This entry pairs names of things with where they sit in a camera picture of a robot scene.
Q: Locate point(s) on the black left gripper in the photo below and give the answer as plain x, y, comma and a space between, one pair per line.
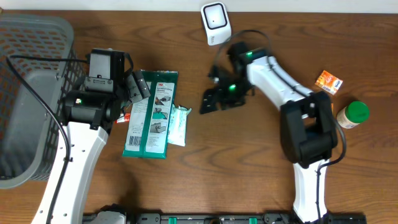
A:
137, 81

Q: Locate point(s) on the white barcode scanner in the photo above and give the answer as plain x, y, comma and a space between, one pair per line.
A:
216, 23

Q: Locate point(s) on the white mint wipes pack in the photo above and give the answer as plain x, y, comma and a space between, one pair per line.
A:
178, 125

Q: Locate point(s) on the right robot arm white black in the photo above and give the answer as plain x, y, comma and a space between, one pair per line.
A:
308, 131

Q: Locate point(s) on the green lid jar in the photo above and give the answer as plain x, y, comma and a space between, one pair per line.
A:
352, 115

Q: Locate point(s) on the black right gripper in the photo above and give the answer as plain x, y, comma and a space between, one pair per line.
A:
209, 95

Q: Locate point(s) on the red snack stick packet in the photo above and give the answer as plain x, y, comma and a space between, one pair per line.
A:
123, 118

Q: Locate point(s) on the green white gloves package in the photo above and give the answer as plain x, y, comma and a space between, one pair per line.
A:
148, 128

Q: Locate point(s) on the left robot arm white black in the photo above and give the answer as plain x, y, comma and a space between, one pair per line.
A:
88, 118

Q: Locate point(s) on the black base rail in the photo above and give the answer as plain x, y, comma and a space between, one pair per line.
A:
153, 218

